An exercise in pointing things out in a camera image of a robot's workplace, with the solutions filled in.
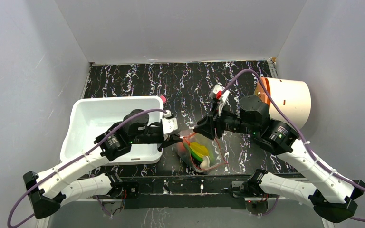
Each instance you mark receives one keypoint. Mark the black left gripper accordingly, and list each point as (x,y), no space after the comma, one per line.
(170,140)

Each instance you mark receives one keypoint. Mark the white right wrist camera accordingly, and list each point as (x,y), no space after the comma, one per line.
(221,97)

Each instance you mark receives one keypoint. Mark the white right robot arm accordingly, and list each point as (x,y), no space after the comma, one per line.
(330,197)

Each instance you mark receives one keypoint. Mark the yellow starfruit toy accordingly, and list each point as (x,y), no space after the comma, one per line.
(199,149)

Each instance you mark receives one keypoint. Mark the green chili pepper toy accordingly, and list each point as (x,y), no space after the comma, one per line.
(192,153)

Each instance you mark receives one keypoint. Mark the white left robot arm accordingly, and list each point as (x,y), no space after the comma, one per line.
(49,190)

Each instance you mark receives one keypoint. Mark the beige mushroom toy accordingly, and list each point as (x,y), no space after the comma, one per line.
(205,164)

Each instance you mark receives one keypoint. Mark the small pink cube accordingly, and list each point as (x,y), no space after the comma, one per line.
(163,98)

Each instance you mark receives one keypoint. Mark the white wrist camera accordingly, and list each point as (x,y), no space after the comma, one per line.
(169,123)
(221,97)

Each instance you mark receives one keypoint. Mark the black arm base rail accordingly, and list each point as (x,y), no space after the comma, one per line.
(198,191)

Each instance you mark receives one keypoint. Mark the clear orange zip bag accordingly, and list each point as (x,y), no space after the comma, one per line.
(217,159)

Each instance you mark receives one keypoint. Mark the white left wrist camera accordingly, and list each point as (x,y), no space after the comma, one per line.
(169,123)

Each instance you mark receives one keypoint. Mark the white orange cylinder container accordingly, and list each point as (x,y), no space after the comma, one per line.
(292,98)

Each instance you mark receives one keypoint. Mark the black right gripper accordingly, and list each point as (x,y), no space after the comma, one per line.
(210,122)

